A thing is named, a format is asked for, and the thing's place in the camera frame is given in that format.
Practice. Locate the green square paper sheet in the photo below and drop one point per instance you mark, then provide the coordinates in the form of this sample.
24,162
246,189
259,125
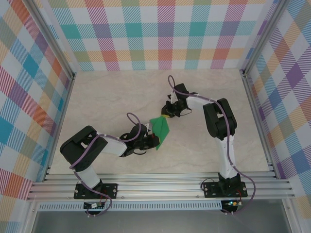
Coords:
161,127

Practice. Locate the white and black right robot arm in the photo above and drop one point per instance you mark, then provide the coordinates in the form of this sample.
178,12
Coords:
226,155

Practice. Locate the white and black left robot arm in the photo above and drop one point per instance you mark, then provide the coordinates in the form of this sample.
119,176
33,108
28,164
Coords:
111,145

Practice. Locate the grey metal base sheet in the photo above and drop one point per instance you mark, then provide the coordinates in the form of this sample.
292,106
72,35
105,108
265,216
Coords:
158,223

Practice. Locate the small circuit board without light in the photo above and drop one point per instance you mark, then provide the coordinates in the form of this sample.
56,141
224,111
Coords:
93,205

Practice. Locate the small circuit board with light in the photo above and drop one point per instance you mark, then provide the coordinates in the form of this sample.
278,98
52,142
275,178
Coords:
232,203

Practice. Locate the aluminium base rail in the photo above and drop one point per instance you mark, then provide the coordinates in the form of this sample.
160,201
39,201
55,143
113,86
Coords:
158,187

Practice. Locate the aluminium side rail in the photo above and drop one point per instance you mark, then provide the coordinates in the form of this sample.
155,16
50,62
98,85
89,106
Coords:
260,121
60,121

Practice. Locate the aluminium frame post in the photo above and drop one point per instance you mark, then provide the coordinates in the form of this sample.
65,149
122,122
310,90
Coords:
56,40
262,36

